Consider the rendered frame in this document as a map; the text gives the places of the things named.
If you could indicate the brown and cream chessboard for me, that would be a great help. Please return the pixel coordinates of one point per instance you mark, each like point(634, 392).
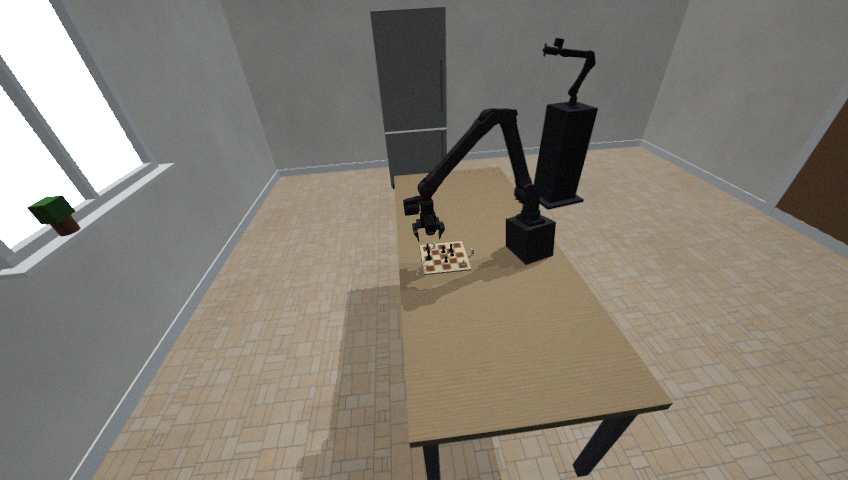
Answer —
point(437, 265)

